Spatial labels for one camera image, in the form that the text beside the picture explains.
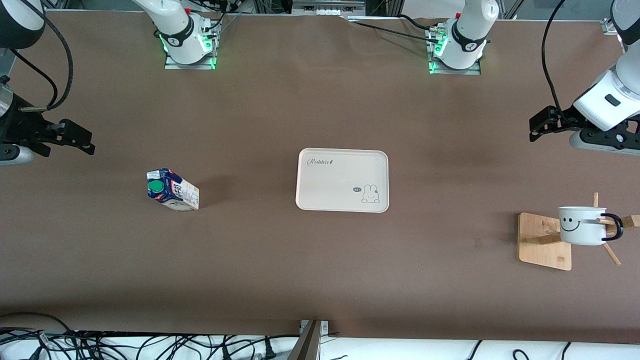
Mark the aluminium corner bracket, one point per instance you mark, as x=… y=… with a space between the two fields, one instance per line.
x=611 y=26

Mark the cream rabbit print tray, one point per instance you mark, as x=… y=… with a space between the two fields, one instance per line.
x=350 y=172

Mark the small metal bracket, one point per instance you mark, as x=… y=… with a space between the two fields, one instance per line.
x=325 y=327

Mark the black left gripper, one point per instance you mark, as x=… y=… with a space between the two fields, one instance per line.
x=564 y=121

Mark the wooden mug tree stand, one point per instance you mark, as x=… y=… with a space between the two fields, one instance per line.
x=542 y=255

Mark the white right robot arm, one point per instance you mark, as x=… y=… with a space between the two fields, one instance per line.
x=175 y=30

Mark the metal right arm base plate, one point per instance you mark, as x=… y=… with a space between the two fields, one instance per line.
x=190 y=66

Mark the white smiley face mug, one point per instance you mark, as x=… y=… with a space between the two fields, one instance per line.
x=582 y=230

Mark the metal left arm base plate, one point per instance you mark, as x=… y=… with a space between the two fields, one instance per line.
x=452 y=71

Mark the metal post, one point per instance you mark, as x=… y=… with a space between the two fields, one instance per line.
x=307 y=345

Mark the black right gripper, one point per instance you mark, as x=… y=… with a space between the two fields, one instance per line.
x=19 y=126

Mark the blue white milk carton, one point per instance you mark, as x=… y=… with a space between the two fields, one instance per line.
x=180 y=192

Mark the grey power strip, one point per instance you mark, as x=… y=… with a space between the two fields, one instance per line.
x=327 y=7

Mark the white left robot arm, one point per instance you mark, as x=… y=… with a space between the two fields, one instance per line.
x=467 y=35

